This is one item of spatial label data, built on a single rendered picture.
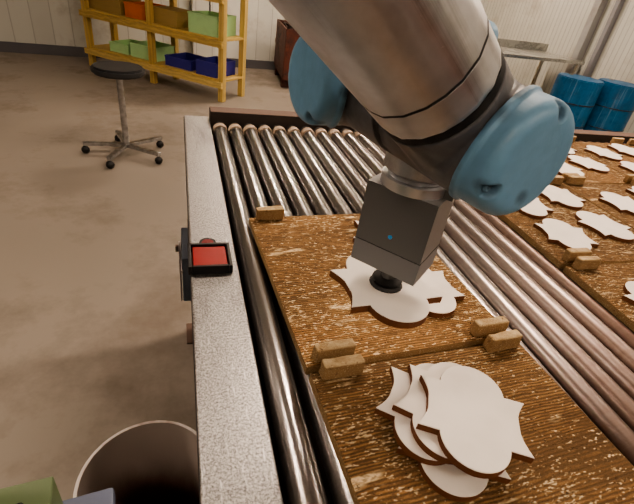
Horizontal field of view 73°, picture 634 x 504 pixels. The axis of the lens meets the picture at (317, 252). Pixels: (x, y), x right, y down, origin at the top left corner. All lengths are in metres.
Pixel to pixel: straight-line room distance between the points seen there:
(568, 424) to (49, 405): 1.60
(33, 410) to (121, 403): 0.28
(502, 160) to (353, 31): 0.11
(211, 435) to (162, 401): 1.20
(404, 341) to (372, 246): 0.21
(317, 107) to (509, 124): 0.15
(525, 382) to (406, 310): 0.25
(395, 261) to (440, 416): 0.18
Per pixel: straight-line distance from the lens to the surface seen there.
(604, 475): 0.66
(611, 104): 6.35
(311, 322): 0.66
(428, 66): 0.22
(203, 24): 5.26
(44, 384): 1.91
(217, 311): 0.70
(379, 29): 0.20
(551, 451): 0.64
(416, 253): 0.49
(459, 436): 0.54
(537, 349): 0.82
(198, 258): 0.79
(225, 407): 0.58
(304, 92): 0.37
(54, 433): 1.76
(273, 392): 0.60
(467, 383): 0.59
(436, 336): 0.71
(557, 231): 1.17
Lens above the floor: 1.38
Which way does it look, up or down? 33 degrees down
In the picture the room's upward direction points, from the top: 9 degrees clockwise
